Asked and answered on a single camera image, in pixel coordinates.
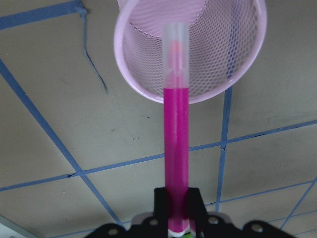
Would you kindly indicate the pink mesh cup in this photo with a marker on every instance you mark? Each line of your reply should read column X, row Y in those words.
column 225, row 37

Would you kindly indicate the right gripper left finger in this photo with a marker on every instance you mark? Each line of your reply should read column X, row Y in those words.
column 161, row 204

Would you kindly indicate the pink pen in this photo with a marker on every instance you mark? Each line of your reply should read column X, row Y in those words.
column 175, row 51

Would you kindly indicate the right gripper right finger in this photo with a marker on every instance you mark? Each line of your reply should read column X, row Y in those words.
column 196, row 210

